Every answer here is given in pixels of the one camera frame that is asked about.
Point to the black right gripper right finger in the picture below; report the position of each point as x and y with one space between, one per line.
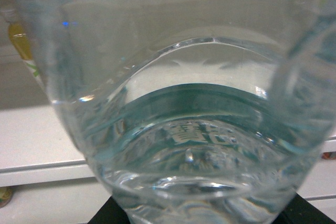
299 211

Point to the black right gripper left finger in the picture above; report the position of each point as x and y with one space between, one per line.
110 213

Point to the drink bottle under shelf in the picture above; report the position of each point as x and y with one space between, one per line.
6 194

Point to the yellow juice bottle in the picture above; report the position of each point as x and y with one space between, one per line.
19 40

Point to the water bottle green label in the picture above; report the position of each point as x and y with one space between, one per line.
191 111

